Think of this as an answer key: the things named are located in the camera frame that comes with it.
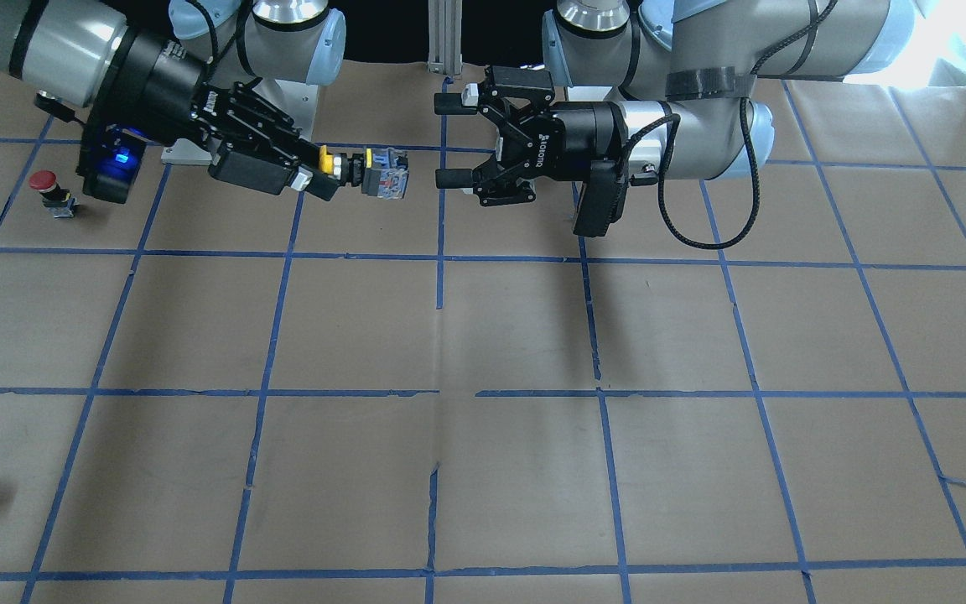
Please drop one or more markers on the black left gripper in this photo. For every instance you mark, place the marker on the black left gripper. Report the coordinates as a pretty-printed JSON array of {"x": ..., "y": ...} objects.
[{"x": 590, "y": 137}]

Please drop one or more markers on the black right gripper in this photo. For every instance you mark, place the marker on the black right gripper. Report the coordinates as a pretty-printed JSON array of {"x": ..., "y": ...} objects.
[{"x": 158, "y": 82}]

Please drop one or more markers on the yellow push button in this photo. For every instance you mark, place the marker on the yellow push button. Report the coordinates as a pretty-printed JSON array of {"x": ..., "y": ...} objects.
[{"x": 379, "y": 172}]

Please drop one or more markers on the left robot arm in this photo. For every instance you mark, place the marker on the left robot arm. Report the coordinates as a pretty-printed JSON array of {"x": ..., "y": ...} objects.
[{"x": 639, "y": 96}]

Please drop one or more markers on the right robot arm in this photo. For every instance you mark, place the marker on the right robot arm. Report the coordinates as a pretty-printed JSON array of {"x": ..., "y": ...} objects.
[{"x": 213, "y": 84}]

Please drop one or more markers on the red push button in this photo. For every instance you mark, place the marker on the red push button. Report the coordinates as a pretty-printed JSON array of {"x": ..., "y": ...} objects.
[{"x": 58, "y": 201}]

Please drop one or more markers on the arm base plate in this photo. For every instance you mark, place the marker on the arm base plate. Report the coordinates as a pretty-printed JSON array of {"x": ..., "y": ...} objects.
[{"x": 270, "y": 121}]

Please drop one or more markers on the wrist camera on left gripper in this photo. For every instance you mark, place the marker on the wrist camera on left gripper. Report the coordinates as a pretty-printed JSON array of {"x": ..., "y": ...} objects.
[{"x": 598, "y": 199}]

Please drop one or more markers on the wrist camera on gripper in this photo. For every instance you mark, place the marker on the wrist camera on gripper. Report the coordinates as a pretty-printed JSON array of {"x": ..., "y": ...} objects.
[
  {"x": 598, "y": 199},
  {"x": 109, "y": 160}
]

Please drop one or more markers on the aluminium frame post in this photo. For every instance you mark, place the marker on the aluminium frame post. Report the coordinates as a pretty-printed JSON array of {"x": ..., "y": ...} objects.
[{"x": 444, "y": 18}]

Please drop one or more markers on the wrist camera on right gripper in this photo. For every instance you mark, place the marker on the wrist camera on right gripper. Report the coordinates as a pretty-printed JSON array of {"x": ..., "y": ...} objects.
[{"x": 109, "y": 160}]

